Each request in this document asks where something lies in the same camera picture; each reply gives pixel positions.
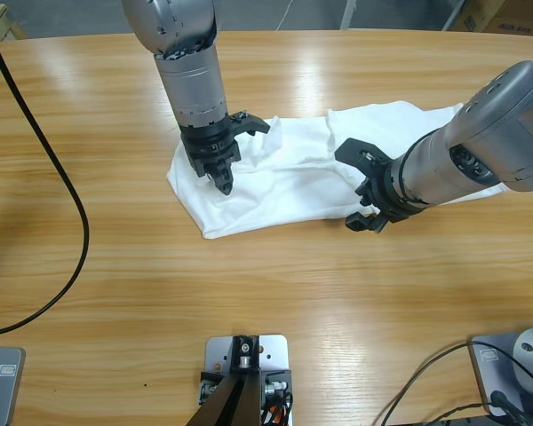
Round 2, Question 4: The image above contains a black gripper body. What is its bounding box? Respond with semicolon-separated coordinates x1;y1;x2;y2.
179;117;243;178
364;162;427;223

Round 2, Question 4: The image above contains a cardboard box with dark lettering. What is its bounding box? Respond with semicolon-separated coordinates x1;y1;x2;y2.
483;0;533;36

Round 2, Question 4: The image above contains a thin black cable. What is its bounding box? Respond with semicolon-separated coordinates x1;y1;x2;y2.
426;401;494;426

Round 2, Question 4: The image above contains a white T-shirt with UNITREE print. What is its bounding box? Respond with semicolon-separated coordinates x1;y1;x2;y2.
166;100;505;241

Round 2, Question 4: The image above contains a black and orange cable bundle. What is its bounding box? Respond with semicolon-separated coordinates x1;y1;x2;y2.
260;392;297;426

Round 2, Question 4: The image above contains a cardboard box with blue print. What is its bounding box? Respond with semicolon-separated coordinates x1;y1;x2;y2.
450;0;507;33

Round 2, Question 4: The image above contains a wooden pallet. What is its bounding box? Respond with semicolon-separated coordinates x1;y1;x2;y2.
0;3;27;42

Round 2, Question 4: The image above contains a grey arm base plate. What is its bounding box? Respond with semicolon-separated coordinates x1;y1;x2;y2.
469;333;533;418
0;347;27;426

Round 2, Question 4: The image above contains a white camera mounting plate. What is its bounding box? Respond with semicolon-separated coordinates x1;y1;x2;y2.
198;335;294;426

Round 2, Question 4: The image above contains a long black cable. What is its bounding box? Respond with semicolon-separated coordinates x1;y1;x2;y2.
381;342;533;426

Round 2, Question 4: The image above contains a black and silver clamp fitting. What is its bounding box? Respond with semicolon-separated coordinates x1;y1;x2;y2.
197;371;223;406

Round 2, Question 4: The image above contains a white metal frame leg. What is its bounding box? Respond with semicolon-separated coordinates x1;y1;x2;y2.
339;0;362;30
442;0;468;31

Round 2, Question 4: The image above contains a dark camera post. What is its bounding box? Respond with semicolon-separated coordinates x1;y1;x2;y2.
190;372;264;426

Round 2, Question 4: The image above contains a black bracket with silver bolt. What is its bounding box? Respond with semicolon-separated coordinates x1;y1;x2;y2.
230;335;262;376

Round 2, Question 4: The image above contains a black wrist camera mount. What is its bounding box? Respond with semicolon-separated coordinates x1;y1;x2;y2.
228;112;272;138
334;137;392;177

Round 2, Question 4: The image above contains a black block with silver connector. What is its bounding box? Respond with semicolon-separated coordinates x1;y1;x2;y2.
260;368;293;400

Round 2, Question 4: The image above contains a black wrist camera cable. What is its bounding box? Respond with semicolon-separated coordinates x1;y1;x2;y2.
0;8;91;337
398;130;436;206

